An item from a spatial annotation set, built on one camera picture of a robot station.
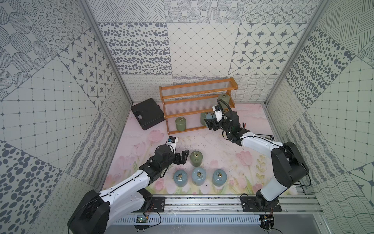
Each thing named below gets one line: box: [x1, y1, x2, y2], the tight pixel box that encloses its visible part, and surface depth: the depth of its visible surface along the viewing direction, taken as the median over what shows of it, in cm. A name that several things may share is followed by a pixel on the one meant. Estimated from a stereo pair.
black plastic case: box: [130, 97, 166, 131], surface depth 113 cm
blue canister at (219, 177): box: [211, 168, 228, 187], surface depth 78 cm
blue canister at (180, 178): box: [173, 169, 188, 188], surface depth 77 cm
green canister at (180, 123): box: [175, 116, 187, 132], surface depth 100 cm
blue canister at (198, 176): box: [191, 166, 207, 186], surface depth 78 cm
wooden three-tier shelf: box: [159, 77, 239, 135], surface depth 100 cm
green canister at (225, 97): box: [218, 93, 231, 108], surface depth 95 cm
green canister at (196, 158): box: [189, 150, 204, 167], surface depth 85 cm
